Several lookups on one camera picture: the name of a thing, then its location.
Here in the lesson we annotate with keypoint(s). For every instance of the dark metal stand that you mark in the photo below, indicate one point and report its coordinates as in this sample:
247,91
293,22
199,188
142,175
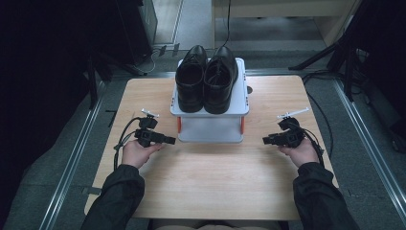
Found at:
92,83

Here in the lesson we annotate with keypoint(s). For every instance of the light wooden desk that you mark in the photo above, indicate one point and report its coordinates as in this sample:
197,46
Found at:
281,8

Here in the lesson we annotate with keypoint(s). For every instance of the person's right hand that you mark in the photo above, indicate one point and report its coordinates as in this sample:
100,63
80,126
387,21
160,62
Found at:
301,155

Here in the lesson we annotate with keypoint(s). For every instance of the metal floor rail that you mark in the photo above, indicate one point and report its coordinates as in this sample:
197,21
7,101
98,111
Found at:
72,159
367,127

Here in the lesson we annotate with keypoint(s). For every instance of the black cabinet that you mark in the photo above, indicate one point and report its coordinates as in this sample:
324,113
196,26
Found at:
135,28

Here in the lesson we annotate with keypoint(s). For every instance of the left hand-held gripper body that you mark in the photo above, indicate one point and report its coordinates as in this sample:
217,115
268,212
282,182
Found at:
146,132

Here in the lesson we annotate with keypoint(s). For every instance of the white two-tier shoe rack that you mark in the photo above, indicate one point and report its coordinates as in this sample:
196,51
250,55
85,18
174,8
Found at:
210,127

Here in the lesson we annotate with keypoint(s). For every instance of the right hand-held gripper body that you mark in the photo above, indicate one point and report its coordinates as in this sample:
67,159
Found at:
290,135

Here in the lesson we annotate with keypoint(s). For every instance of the person's left hand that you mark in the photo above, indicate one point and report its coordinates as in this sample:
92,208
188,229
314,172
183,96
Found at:
137,155

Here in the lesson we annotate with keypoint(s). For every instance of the black leather shoe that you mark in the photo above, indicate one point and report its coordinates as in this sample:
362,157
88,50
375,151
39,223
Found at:
220,83
191,80

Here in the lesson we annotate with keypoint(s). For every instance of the black tripod stand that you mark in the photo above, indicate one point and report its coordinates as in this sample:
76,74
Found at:
343,48

